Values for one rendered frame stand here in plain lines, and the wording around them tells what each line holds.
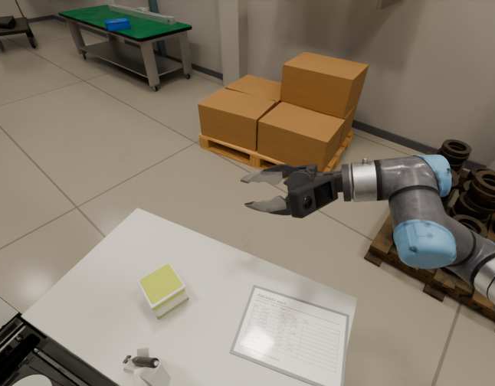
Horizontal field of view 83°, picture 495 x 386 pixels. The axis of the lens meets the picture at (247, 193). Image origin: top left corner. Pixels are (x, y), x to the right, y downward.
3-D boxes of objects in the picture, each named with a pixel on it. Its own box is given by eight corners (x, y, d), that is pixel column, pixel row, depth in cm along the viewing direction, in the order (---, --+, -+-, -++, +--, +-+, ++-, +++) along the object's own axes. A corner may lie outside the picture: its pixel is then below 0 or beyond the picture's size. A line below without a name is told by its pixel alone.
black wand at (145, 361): (163, 360, 37) (155, 354, 37) (156, 371, 36) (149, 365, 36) (130, 357, 52) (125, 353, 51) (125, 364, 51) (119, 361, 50)
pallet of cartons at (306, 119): (365, 150, 270) (393, 68, 218) (303, 207, 214) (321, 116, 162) (258, 106, 338) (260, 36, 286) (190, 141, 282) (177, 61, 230)
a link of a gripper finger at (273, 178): (247, 176, 63) (288, 181, 60) (238, 182, 57) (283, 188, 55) (248, 162, 62) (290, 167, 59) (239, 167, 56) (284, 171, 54)
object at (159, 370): (133, 381, 50) (107, 357, 41) (148, 359, 52) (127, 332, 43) (160, 400, 48) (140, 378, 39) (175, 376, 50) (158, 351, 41)
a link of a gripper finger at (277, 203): (255, 210, 64) (293, 200, 61) (247, 219, 59) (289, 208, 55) (250, 197, 64) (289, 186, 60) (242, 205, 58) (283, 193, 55)
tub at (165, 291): (144, 296, 62) (136, 279, 57) (175, 276, 65) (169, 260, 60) (158, 322, 57) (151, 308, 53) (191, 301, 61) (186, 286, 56)
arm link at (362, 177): (378, 206, 49) (375, 160, 47) (350, 207, 50) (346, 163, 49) (373, 194, 56) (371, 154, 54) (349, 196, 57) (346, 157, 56)
